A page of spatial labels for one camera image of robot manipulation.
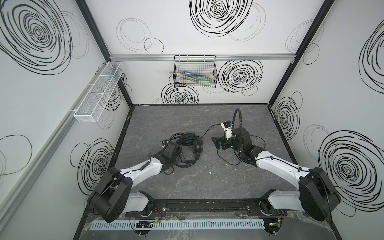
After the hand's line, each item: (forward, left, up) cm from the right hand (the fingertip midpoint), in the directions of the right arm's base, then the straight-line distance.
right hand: (217, 135), depth 84 cm
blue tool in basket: (+33, +17, +19) cm, 42 cm away
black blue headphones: (+1, +16, -6) cm, 17 cm away
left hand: (-7, +22, -13) cm, 27 cm away
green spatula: (+26, +9, +18) cm, 33 cm away
